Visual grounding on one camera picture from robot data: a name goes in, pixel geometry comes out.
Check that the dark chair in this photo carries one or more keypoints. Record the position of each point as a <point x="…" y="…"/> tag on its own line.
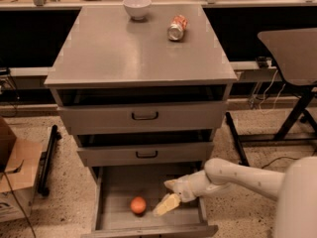
<point x="295" y="54"/>

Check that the grey top drawer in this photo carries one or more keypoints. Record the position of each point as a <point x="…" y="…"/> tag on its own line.
<point x="137" y="118"/>

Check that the black right floor bar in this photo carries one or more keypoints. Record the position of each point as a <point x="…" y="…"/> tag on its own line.
<point x="239" y="147"/>

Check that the orange soda can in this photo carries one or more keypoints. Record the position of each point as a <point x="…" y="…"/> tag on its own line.
<point x="177" y="27"/>

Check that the grey bottom drawer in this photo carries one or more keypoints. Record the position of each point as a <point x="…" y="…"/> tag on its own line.
<point x="117" y="186"/>

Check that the grey drawer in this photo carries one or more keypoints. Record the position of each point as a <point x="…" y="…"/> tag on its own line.
<point x="137" y="118"/>
<point x="145" y="154"/>
<point x="117" y="186"/>

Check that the cardboard box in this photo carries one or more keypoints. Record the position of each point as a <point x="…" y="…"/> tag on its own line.
<point x="19" y="160"/>

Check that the grey drawer cabinet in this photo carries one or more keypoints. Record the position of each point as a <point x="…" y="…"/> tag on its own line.
<point x="110" y="59"/>

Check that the orange fruit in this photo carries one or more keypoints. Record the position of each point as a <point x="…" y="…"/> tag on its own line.
<point x="138" y="205"/>

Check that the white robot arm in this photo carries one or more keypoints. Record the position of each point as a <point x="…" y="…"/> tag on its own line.
<point x="295" y="192"/>

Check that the grey middle drawer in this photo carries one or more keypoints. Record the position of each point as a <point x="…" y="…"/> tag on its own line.
<point x="145" y="154"/>

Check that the white ceramic bowl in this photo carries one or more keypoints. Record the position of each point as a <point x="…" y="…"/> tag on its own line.
<point x="137" y="9"/>

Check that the black floor bar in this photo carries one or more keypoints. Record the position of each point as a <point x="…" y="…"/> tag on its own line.
<point x="45" y="161"/>
<point x="239" y="147"/>

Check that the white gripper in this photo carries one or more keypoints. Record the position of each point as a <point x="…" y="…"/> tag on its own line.
<point x="188" y="188"/>

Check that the black left floor bar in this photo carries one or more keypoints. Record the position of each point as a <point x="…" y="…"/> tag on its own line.
<point x="45" y="161"/>

